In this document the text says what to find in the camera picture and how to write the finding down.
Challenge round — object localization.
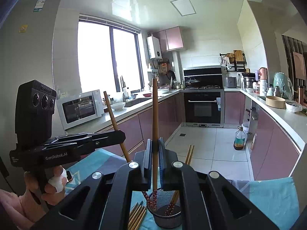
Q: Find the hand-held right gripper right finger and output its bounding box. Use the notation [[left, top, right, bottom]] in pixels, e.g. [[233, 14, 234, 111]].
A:
[[158, 138, 280, 230]]

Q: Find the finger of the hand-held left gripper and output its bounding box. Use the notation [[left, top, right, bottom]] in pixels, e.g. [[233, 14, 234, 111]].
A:
[[44, 131, 126, 157], [47, 133, 97, 147]]

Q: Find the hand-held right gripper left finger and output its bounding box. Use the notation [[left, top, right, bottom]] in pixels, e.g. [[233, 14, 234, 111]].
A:
[[31, 138, 153, 230]]

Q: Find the bunch of wooden chopsticks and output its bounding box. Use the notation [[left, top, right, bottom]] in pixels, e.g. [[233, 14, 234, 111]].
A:
[[128, 201, 147, 230]]

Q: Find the dark brown wooden chopstick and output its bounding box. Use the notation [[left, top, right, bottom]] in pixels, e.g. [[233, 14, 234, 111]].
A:
[[152, 77, 159, 212]]

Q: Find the black mesh cup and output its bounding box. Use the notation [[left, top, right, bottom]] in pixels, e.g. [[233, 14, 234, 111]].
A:
[[146, 189, 183, 229]]

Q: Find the person's left hand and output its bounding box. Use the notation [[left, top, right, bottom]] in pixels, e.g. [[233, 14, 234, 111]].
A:
[[23, 165, 69, 206]]

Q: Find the white microwave oven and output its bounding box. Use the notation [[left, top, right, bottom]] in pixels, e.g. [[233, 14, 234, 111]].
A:
[[56, 90, 104, 131]]

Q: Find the pink lower kitchen cabinet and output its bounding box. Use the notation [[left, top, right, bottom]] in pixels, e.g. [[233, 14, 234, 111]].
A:
[[249, 101, 301, 181], [224, 91, 245, 124], [96, 92, 185, 157]]

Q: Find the grey refrigerator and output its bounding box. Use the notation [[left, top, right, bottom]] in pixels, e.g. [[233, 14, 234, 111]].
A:
[[0, 0, 61, 149]]

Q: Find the black built-in oven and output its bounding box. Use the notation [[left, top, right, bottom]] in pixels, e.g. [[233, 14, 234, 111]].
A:
[[183, 91, 224, 127]]

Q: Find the cooking oil bottle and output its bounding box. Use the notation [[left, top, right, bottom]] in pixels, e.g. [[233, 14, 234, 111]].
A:
[[233, 126, 245, 151]]

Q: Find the kitchen window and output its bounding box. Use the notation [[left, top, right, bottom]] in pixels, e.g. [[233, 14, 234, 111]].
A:
[[77, 20, 144, 93]]

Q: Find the pot with glass lid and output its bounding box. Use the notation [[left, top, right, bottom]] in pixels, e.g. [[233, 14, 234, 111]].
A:
[[185, 77, 200, 88]]

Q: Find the black range hood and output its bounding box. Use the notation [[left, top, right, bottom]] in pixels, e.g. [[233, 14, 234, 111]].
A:
[[183, 67, 223, 89]]

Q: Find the white water heater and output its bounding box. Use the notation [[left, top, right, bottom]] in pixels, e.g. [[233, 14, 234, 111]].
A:
[[147, 35, 162, 59]]

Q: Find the blue and purple tablecloth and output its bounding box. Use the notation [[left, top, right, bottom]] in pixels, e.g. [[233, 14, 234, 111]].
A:
[[65, 149, 300, 230]]

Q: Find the pink upper cabinet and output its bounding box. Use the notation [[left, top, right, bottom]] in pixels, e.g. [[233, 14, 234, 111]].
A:
[[153, 26, 186, 52]]

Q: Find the round beige box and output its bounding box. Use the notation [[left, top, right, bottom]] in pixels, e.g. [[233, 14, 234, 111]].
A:
[[265, 96, 286, 108]]

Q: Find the bowl with plastic wrap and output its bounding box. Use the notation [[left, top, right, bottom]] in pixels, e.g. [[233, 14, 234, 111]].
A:
[[285, 101, 303, 113]]

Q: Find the green plastic bag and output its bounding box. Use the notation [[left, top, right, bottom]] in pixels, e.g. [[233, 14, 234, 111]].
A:
[[273, 72, 293, 99]]

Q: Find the ceiling light panel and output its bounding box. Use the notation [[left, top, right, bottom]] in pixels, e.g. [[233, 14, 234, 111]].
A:
[[170, 0, 197, 17]]

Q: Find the dark striped curtain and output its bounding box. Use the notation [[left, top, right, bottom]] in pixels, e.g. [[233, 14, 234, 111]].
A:
[[282, 35, 307, 87]]

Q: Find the black wall rack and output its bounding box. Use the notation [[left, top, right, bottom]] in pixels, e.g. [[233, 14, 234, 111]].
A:
[[219, 50, 247, 72]]

